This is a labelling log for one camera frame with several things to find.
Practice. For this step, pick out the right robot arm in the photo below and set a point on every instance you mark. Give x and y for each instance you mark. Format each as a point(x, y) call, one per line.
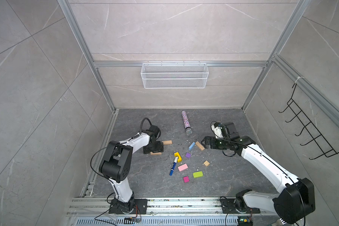
point(295, 197)

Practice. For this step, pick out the black wire hook rack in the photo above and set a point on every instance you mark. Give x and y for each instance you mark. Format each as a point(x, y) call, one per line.
point(307, 125)

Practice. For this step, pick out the glitter sprinkle tube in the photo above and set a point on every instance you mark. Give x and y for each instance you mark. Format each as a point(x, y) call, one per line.
point(187, 126)

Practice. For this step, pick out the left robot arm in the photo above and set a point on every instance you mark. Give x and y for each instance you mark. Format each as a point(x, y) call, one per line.
point(116, 162)

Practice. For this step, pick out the yellow arch block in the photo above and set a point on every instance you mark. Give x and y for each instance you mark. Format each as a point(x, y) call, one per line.
point(178, 157)

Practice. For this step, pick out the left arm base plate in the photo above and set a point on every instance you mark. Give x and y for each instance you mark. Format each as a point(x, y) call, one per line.
point(134, 206)

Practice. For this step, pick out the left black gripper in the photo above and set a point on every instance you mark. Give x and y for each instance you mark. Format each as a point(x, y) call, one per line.
point(160, 148)

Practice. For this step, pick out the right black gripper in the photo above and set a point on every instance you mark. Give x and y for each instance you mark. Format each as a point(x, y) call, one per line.
point(213, 140)

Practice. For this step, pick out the white wire mesh basket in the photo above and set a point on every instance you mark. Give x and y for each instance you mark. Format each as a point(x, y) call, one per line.
point(174, 75)

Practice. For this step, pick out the light blue block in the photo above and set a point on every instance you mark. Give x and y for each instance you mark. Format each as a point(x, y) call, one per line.
point(191, 146)

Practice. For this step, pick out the pink block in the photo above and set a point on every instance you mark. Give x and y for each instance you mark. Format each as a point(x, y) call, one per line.
point(183, 167)

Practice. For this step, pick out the green circuit board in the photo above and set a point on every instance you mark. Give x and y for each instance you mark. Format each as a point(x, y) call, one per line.
point(244, 221)

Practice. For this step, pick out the magenta cube block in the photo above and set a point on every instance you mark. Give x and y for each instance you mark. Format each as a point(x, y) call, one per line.
point(186, 179)

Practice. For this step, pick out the lime green block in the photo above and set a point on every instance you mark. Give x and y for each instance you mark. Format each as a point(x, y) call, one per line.
point(197, 174)

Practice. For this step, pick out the blue white marker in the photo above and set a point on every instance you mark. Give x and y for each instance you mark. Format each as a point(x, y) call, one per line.
point(173, 166)

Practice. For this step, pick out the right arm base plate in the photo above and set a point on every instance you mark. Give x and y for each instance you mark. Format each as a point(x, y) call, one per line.
point(236, 206)

